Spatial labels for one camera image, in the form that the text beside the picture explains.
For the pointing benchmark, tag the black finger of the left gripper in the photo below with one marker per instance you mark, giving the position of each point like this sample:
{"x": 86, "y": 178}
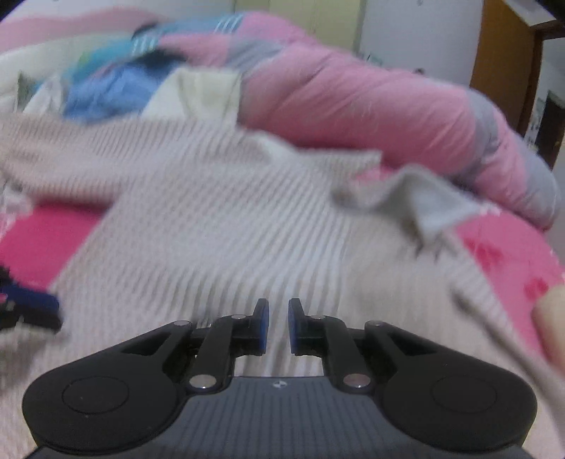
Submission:
{"x": 24, "y": 305}

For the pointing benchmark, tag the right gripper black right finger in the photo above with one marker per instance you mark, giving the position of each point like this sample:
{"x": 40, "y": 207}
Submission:
{"x": 434, "y": 394}

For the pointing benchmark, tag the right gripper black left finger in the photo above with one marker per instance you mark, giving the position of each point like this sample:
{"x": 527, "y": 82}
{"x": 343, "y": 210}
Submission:
{"x": 123, "y": 396}

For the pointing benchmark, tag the beige white houndstooth knit cardigan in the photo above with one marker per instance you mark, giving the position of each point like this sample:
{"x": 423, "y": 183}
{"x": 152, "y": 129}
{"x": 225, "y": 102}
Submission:
{"x": 204, "y": 219}

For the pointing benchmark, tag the cream folded cloth at edge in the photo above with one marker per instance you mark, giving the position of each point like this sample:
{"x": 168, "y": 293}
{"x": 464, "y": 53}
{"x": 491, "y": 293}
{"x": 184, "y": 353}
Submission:
{"x": 549, "y": 320}

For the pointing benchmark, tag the pink floral fleece blanket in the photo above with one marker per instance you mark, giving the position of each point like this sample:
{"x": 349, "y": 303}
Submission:
{"x": 37, "y": 241}

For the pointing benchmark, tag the white crumpled garment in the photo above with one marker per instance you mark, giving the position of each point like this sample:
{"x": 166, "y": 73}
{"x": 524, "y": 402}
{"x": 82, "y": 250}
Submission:
{"x": 40, "y": 98}

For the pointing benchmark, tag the blue crumpled garment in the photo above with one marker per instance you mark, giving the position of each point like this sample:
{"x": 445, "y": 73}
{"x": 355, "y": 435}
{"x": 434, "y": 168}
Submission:
{"x": 122, "y": 89}

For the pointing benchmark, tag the cream fleece garment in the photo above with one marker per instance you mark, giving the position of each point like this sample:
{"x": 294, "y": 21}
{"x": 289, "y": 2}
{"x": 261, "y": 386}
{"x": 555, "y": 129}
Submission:
{"x": 203, "y": 94}

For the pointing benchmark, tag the teal striped fabric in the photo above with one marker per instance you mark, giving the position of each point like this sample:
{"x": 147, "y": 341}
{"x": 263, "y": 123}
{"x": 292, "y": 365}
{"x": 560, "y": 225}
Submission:
{"x": 146, "y": 39}

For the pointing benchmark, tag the yellow-green wardrobe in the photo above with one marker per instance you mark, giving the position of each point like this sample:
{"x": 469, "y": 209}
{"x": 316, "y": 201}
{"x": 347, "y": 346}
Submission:
{"x": 334, "y": 22}

